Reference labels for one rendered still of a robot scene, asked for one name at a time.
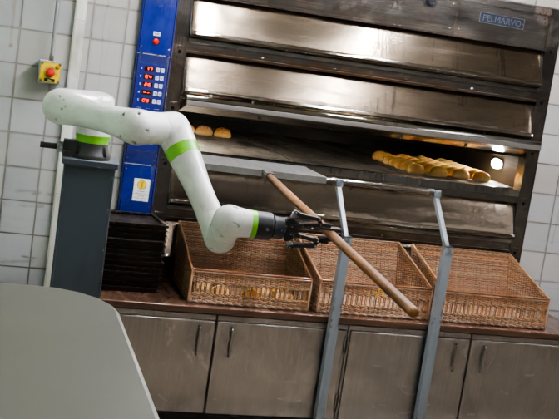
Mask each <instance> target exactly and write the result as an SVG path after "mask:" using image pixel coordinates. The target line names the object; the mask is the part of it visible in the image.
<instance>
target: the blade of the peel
mask: <svg viewBox="0 0 559 419"><path fill-rule="evenodd" d="M202 158H203V161H204V164H205V168H206V170H213V171H220V172H228V173H236V174H242V175H257V176H261V175H262V170H263V169H268V170H271V171H272V172H273V173H274V174H275V177H276V178H279V179H287V180H300V181H308V182H314V183H322V184H326V182H327V177H325V176H323V175H321V174H319V173H317V172H315V171H313V170H310V169H308V168H306V167H305V166H299V165H286V164H279V163H271V162H264V161H257V160H243V159H236V158H230V157H222V156H215V155H202Z"/></svg>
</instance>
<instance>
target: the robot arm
mask: <svg viewBox="0 0 559 419"><path fill-rule="evenodd" d="M114 105H115V100H114V98H113V96H111V95H109V94H106V93H104V92H101V91H86V90H74V89H65V88H57V89H54V90H52V91H49V92H48V93H47V94H46V95H45V97H44V99H43V102H42V110H43V113H44V115H45V117H46V118H47V119H48V120H49V121H51V122H53V123H55V124H58V125H69V126H75V127H76V139H68V138H64V141H58V142H57V143H51V142H44V141H40V147H43V148H50V149H57V152H62V155H63V156H72V157H75V158H78V159H83V160H95V161H110V159H111V157H110V154H109V151H108V143H109V140H110V138H111V136H114V137H116V138H118V139H120V140H123V141H125V142H126V143H128V144H130V145H161V147H162V149H163V151H164V152H165V154H166V157H167V159H168V161H169V162H170V164H171V167H172V169H173V170H174V171H175V173H176V176H177V177H178V179H179V181H180V182H181V184H182V186H183V188H184V190H185V192H186V194H187V196H188V198H189V200H190V203H191V205H192V207H193V210H194V211H195V215H196V218H197V220H198V223H199V225H200V230H201V233H202V235H203V239H204V241H205V245H206V247H207V248H208V249H209V250H210V251H212V252H214V253H217V254H223V253H226V252H228V251H230V250H231V249H232V248H233V246H234V245H235V241H236V240H237V238H251V239H263V240H270V238H272V239H283V240H284V241H286V244H287V245H286V246H287V248H288V249H292V248H316V247H317V244H319V243H321V244H328V243H329V242H332V241H331V240H330V239H329V238H328V237H324V236H318V238H315V237H312V236H308V235H306V234H301V233H299V228H318V227H320V228H321V229H322V230H330V231H337V232H342V229H341V228H337V227H331V226H332V225H331V224H326V223H322V219H321V218H320V217H319V216H314V215H311V214H304V213H300V212H299V211H297V210H296V209H294V210H293V214H292V215H291V216H288V217H283V216H276V215H273V214H272V213H270V212H264V211H257V210H251V209H243V208H240V207H238V206H236V205H223V206H220V203H219V201H218V199H217V197H216V195H215V192H214V190H213V188H212V185H211V182H210V179H209V176H208V174H207V171H206V168H205V164H204V161H203V158H202V155H201V153H200V148H199V146H198V144H197V141H196V138H195V135H194V133H193V130H192V129H191V126H190V123H189V121H188V120H187V119H186V117H185V116H183V115H182V114H181V113H179V112H174V111H170V112H154V111H146V110H142V109H137V108H126V107H119V106H114ZM294 217H296V218H298V217H300V218H304V219H311V220H314V221H318V222H303V223H301V222H297V221H296V220H295V219H294ZM295 237H296V238H299V239H306V240H308V241H312V242H313V243H301V242H292V241H290V240H292V239H294V238H295Z"/></svg>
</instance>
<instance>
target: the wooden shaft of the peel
mask: <svg viewBox="0 0 559 419"><path fill-rule="evenodd" d="M267 180H268V181H269V182H270V183H271V184H272V185H273V186H275V187H276V188H277V189H278V190H279V191H280V192H281V193H282V194H283V195H284V196H285V197H286V198H287V199H288V200H289V201H290V202H291V203H292V204H293V205H294V206H295V207H296V208H297V209H299V210H300V211H301V212H302V213H304V214H311V215H314V216H318V215H316V214H315V213H314V212H313V211H312V210H311V209H310V208H309V207H308V206H307V205H305V204H304V203H303V202H302V201H301V200H300V199H299V198H298V197H297V196H296V195H294V194H293V193H292V192H291V191H290V190H289V189H288V188H287V187H286V186H285V185H283V184H282V183H281V182H280V181H279V180H278V179H277V178H276V177H275V176H274V175H272V174H268V175H267ZM318 229H319V230H321V231H322V232H323V233H324V234H325V235H326V236H327V237H328V238H329V239H330V240H331V241H332V242H333V243H334V244H335V245H336V246H337V247H338V248H339V249H340V250H341V251H342V252H343V253H345V254H346V255H347V256H348V257H349V258H350V259H351V260H352V261H353V262H354V263H355V264H356V265H357V266H358V267H359V268H360V269H361V270H362V271H363V272H364V273H365V274H366V275H368V276H369V277H370V278H371V279H372V280H373V281H374V282H375V283H376V284H377V285H378V286H379V287H380V288H381V289H382V290H383V291H384V292H385V293H386V294H387V295H388V296H389V297H390V298H391V299H392V300H393V301H394V302H395V303H396V304H397V305H398V306H399V307H400V308H401V309H402V310H403V311H404V312H405V313H406V314H407V315H408V316H409V317H411V318H416V317H417V316H418V315H419V311H418V308H417V307H416V306H415V305H413V304H412V303H411V302H410V301H409V300H408V299H407V298H406V297H405V296H404V295H402V294H401V293H400V292H399V291H398V290H397V289H396V288H395V287H394V286H393V285H392V284H391V283H390V282H389V281H388V280H387V279H386V278H385V277H384V276H383V275H381V274H380V273H379V272H378V271H377V270H376V269H375V268H374V267H373V266H372V265H370V264H369V263H368V262H367V261H366V260H365V259H364V258H363V257H362V256H361V255H359V254H358V253H357V252H356V251H355V250H354V249H353V248H352V247H351V246H350V245H348V244H347V243H346V242H345V241H344V240H343V239H342V238H341V237H340V236H339V235H337V234H336V233H335V232H334V231H330V230H322V229H321V228H320V227H318Z"/></svg>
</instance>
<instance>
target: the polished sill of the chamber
mask: <svg viewBox="0 0 559 419"><path fill-rule="evenodd" d="M200 153H201V154H202V155H215V156H222V157H230V158H236V159H243V160H257V161H264V162H271V163H279V164H286V165H299V166H305V167H306V168H308V169H310V170H313V171H315V172H317V173H319V174H321V175H331V176H338V177H345V178H353V179H361V180H374V181H382V182H388V183H396V184H404V185H417V186H425V187H433V188H439V189H447V190H461V191H468V192H476V193H484V194H490V195H505V196H511V197H519V193H520V190H519V189H516V188H510V187H502V186H495V185H482V184H474V183H468V182H460V181H453V180H440V179H432V178H425V177H417V176H411V175H397V174H389V173H383V172H375V171H368V170H355V169H347V168H340V167H333V166H326V165H312V164H305V163H298V162H290V161H283V160H270V159H262V158H255V157H248V156H241V155H227V154H220V153H213V152H205V151H201V152H200Z"/></svg>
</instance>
